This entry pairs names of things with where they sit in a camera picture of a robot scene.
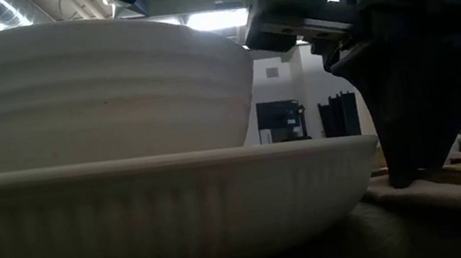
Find black machine in background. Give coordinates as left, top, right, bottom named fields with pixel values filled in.
left=254, top=95, right=312, bottom=147

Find beige cloth napkin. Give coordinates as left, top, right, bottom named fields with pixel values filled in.
left=358, top=161, right=461, bottom=249

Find white ceramic bowl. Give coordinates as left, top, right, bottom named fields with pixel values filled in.
left=0, top=0, right=267, bottom=185

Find black upright panels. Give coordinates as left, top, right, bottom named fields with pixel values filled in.
left=315, top=89, right=363, bottom=142

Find ribbed grey-white plate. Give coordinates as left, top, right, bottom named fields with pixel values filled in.
left=0, top=115, right=395, bottom=258

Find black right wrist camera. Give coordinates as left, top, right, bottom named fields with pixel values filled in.
left=237, top=0, right=368, bottom=60

